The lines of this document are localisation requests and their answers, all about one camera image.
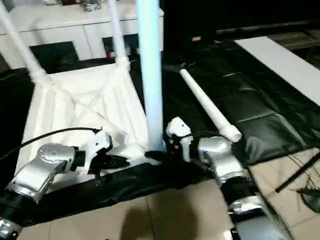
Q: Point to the white sideboard cabinet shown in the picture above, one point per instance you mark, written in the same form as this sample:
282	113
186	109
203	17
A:
62	22

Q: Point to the grey tangled bundle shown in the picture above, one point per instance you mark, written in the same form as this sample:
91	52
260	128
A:
90	5

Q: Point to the white jar red label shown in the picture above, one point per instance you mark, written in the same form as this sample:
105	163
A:
108	51

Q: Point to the white plastic table leg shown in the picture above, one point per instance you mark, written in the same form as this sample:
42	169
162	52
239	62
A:
118	37
25	52
151	62
207	102

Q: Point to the small yellow box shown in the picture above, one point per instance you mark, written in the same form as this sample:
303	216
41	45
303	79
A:
196	39

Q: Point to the dark low bench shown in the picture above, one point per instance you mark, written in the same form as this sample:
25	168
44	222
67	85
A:
270	28

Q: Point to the white plastic table top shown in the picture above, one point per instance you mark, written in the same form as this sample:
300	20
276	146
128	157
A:
62	112

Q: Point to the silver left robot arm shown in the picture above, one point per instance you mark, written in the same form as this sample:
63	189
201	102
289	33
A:
42	165

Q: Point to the white side table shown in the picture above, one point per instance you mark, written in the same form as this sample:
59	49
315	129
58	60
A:
280	62

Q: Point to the black work mat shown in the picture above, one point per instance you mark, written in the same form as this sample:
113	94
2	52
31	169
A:
250	100

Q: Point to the black tripod base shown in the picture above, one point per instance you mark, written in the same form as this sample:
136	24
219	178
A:
311	198

